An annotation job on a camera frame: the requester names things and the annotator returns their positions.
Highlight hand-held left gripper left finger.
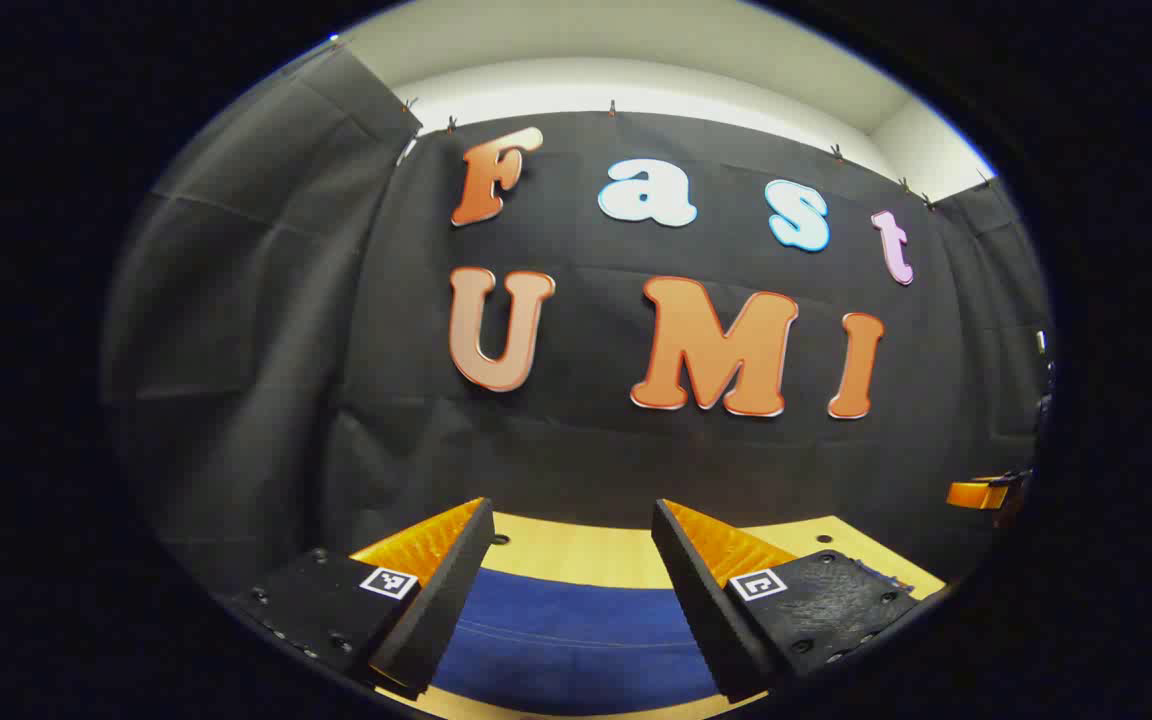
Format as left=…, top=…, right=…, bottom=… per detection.
left=229, top=496, right=496, bottom=699

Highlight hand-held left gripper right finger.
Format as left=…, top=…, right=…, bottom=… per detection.
left=651, top=498, right=927, bottom=705

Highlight blue denim jeans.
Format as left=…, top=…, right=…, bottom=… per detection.
left=431, top=568, right=722, bottom=717

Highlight black backdrop cloth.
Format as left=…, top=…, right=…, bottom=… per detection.
left=101, top=45, right=1055, bottom=601

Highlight row of small backdrop clips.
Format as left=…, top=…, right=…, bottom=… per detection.
left=331, top=35, right=995, bottom=211

